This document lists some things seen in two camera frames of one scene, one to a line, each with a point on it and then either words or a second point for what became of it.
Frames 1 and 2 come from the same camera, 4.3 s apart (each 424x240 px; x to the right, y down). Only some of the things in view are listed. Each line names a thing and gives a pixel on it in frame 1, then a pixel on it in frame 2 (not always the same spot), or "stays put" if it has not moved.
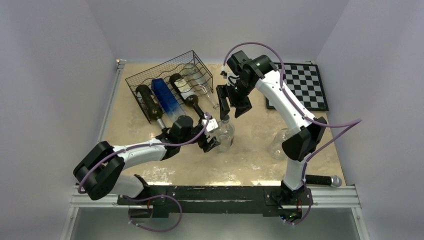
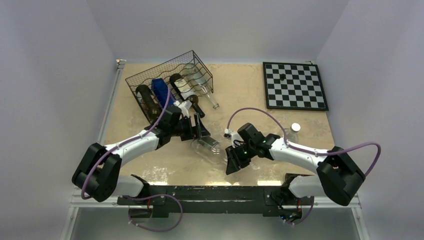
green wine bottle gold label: x=150 y=104 stays put
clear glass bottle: x=197 y=80 stays put
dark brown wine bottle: x=186 y=92 stays put
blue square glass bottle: x=168 y=100 stays put
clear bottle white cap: x=225 y=134 -> x=216 y=154
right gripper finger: x=241 y=109 -> x=234 y=163
